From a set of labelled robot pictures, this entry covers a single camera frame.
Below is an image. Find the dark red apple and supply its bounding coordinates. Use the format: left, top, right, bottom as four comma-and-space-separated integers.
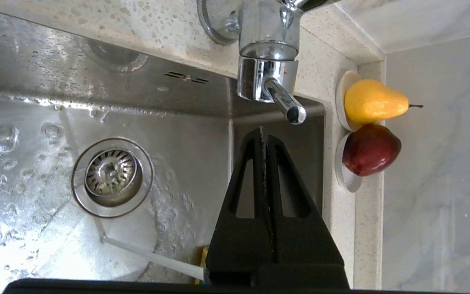
342, 124, 402, 177

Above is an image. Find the round metal drain strainer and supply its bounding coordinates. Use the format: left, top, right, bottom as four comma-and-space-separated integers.
72, 138, 154, 218

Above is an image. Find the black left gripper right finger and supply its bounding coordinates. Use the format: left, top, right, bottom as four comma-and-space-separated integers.
266, 135, 350, 286

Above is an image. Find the yellow green sponge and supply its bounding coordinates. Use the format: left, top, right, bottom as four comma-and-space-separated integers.
194, 246, 209, 285

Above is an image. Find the yellow pear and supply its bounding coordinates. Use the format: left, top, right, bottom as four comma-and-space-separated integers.
344, 79, 423, 125

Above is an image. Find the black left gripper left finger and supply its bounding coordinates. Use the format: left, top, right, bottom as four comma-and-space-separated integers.
204, 127, 276, 285

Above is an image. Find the running water stream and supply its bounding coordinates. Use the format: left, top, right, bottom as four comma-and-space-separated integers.
100, 235, 205, 281

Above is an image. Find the small white dish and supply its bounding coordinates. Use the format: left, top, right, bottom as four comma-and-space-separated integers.
335, 70, 386, 192

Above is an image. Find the stainless steel sink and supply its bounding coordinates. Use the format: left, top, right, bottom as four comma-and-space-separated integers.
0, 6, 326, 286

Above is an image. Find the chrome faucet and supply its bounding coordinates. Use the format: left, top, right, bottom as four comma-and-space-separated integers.
197, 0, 341, 125

